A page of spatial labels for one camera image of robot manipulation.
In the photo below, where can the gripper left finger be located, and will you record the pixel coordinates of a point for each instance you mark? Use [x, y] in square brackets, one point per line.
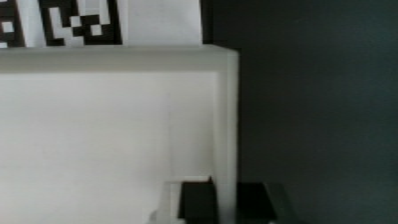
[187, 204]

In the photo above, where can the white drawer cabinet frame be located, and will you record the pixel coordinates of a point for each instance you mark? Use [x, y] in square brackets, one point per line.
[118, 110]

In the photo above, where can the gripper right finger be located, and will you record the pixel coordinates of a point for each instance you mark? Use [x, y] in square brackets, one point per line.
[264, 204]

